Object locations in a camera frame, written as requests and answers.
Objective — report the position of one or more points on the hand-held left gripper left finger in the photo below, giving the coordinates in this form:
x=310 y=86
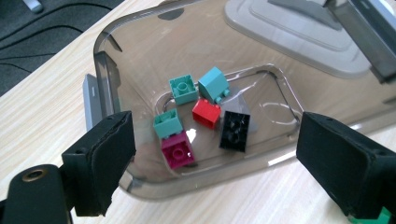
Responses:
x=99 y=168

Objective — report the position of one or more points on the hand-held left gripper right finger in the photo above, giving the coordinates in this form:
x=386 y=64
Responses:
x=342 y=165

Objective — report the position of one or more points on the green building block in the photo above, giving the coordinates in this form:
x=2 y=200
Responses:
x=372 y=218

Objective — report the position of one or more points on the magenta building block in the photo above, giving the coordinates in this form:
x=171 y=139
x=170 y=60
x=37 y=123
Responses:
x=178 y=151

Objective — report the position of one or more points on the teal building block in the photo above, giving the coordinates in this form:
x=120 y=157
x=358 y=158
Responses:
x=167 y=124
x=183 y=90

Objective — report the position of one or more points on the black building block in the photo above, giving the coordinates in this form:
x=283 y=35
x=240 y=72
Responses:
x=235 y=132

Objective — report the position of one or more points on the white box lid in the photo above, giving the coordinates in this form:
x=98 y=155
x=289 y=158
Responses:
x=311 y=53

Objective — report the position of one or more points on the transparent grey storage box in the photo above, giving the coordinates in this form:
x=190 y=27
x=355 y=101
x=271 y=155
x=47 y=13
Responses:
x=149 y=62

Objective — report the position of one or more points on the red building block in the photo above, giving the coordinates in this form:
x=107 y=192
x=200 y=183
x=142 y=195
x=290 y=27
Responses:
x=206 y=113

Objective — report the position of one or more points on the light turquoise building block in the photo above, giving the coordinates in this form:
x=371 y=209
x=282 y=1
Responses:
x=214 y=83

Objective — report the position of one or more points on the white metal desk frame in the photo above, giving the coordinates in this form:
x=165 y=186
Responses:
x=32 y=4

